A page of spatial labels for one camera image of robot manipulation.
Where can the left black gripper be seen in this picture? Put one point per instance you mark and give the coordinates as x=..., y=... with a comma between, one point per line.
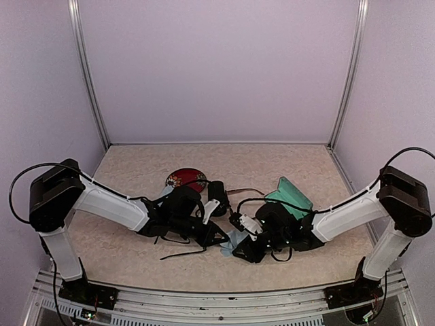
x=207, y=240

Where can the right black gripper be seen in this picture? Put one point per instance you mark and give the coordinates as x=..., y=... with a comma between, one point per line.
x=252, y=255

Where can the light blue cleaning cloth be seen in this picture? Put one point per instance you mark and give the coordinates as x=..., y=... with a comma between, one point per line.
x=235, y=237

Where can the brown frame sunglasses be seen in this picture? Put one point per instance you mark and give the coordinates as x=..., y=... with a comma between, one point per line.
x=241, y=190

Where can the grey green glasses case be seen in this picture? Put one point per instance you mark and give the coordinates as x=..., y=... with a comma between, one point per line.
x=288, y=200

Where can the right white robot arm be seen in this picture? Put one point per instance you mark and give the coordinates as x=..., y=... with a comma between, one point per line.
x=394, y=195

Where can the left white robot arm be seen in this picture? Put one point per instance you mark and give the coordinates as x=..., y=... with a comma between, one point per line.
x=64, y=189

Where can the red floral round case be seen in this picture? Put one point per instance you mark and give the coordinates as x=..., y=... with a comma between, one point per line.
x=187, y=176

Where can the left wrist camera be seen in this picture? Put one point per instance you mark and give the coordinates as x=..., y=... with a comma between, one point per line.
x=214, y=208

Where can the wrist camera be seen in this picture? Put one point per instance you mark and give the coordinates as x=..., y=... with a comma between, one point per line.
x=242, y=222
x=214, y=208

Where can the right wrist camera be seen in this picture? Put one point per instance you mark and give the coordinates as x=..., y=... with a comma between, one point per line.
x=242, y=222

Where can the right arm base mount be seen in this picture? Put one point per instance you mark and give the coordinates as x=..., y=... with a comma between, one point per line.
x=361, y=289

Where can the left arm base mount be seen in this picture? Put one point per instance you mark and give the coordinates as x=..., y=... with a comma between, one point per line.
x=82, y=291

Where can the front aluminium rail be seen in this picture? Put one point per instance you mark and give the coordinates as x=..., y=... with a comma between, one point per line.
x=300, y=306

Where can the left aluminium frame post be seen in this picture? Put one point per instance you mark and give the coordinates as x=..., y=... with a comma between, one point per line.
x=78, y=32

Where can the aluminium frame post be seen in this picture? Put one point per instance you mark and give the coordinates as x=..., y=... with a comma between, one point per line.
x=78, y=32
x=358, y=37

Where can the right aluminium frame post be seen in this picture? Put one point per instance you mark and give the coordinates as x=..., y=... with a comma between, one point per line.
x=358, y=37

